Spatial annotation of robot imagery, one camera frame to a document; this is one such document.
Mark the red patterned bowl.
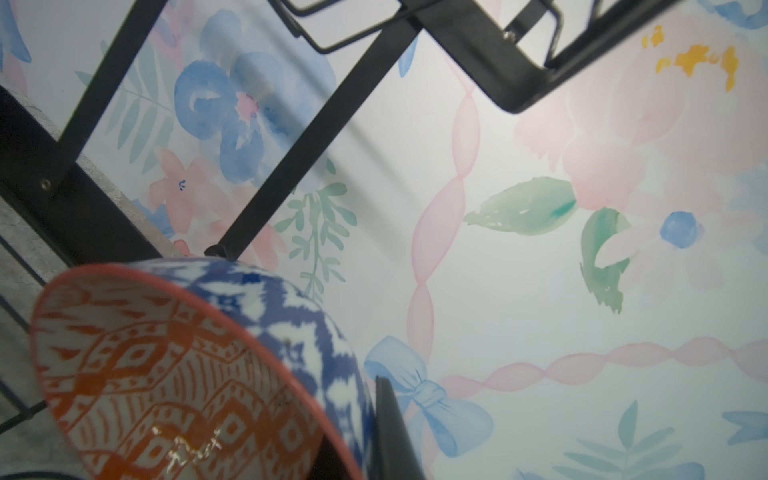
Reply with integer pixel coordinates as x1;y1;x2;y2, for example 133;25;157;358
30;257;375;479

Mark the black wire dish rack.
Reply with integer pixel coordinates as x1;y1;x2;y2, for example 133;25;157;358
0;0;679;439

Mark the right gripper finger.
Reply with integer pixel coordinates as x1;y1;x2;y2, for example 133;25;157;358
373;377;425;480

